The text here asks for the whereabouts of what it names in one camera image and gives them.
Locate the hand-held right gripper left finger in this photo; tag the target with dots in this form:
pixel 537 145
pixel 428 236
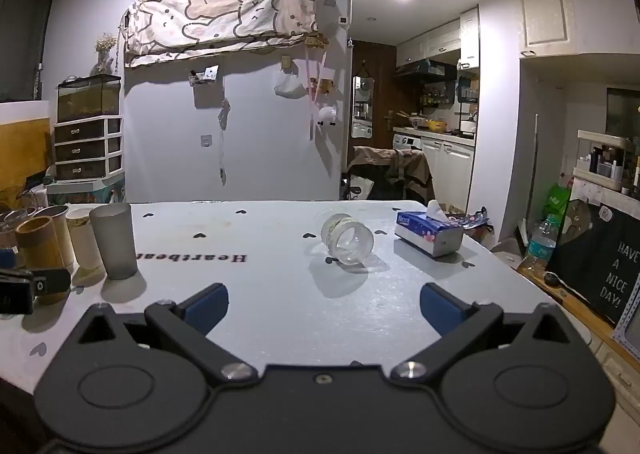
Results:
pixel 207 306

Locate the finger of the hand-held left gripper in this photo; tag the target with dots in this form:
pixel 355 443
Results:
pixel 6 258
pixel 20 291

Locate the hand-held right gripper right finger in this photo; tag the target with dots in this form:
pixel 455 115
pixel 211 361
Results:
pixel 442 309

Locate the clear glass cup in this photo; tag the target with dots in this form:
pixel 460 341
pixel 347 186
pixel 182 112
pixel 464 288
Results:
pixel 347 244

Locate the bamboo cup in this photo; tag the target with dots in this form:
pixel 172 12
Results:
pixel 42 246

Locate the metal cup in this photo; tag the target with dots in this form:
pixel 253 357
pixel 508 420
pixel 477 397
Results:
pixel 52 213

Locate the cream paper cup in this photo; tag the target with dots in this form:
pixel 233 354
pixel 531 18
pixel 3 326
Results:
pixel 85 241

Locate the frosted grey cup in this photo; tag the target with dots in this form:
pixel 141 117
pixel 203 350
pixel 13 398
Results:
pixel 115 244

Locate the tissue box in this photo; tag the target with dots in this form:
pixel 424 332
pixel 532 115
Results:
pixel 425 234

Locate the grey heart print tablecloth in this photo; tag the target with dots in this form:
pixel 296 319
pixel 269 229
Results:
pixel 280 279

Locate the plastic water bottle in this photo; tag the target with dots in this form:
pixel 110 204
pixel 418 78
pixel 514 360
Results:
pixel 541 244

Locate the white kitchen base cabinet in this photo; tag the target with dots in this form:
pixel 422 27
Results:
pixel 450 174

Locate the white plastic drawer unit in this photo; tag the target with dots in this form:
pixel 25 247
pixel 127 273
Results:
pixel 87 149

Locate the chair with brown cloth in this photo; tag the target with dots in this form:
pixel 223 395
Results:
pixel 395 169

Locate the green bag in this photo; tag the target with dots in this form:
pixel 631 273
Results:
pixel 557 201

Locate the black letter board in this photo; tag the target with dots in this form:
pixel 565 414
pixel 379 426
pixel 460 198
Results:
pixel 600 264

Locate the washing machine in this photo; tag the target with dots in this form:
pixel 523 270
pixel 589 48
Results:
pixel 406 142

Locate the glass fish tank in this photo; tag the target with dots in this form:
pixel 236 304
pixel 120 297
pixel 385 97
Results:
pixel 89 99

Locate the yellow pot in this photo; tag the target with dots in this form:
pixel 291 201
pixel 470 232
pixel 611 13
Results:
pixel 436 125

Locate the white storage rack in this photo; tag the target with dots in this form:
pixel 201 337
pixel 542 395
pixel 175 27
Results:
pixel 605 161

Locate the dried flower bunch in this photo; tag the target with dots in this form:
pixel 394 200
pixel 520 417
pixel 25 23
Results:
pixel 105 51

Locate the white plastic bag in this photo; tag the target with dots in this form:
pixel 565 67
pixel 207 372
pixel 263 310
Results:
pixel 289 85

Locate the black range hood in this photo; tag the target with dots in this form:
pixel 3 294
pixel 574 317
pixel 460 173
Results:
pixel 425 69

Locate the printed blanket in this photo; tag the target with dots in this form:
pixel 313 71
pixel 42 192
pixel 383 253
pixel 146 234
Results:
pixel 220 19

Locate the wall mirror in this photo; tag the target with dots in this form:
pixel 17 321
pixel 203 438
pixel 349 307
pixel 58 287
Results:
pixel 363 106

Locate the white wall cabinet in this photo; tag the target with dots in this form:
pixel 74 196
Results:
pixel 545 16

